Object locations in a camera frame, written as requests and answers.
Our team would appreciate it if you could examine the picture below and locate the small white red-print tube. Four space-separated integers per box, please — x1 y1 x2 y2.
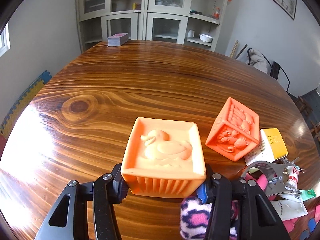
285 165 300 192

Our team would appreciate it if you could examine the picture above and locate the dark orange animal toy cube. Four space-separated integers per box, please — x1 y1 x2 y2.
205 97 260 162

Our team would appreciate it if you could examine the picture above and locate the large metal spring clip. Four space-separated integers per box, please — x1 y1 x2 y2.
236 157 307 202

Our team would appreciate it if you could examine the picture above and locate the side window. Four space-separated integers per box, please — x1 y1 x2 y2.
0 22 11 57

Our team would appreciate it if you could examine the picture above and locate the small wooden bench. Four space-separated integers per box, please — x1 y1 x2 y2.
295 95 313 117

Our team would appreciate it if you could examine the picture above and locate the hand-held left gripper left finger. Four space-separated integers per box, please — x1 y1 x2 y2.
35 163 129 240

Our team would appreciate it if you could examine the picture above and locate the pink storage box grey lining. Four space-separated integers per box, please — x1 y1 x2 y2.
282 216 304 233

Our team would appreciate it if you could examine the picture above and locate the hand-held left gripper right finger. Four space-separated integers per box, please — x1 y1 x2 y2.
196 164 292 240

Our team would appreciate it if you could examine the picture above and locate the white puffer jacket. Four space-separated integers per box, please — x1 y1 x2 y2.
246 49 269 73

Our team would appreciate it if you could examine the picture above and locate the grey glass-door cabinet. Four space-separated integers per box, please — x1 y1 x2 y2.
76 0 230 53

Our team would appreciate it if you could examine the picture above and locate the white cream tube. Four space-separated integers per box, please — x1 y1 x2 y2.
270 199 308 221

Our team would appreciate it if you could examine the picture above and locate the yellow and white cardboard box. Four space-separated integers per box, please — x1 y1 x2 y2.
244 128 288 166

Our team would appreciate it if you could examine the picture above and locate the stack of cards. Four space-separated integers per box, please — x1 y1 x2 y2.
107 33 129 47

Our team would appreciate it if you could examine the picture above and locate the dark stick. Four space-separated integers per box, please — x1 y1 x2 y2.
236 44 248 58

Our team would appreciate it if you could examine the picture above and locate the green packet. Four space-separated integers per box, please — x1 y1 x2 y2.
299 189 317 202

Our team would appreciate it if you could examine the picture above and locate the pink leopard print plush pouch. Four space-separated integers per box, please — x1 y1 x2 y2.
180 194 240 240

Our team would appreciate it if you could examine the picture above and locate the light orange duck toy block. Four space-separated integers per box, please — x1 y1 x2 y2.
120 117 207 198

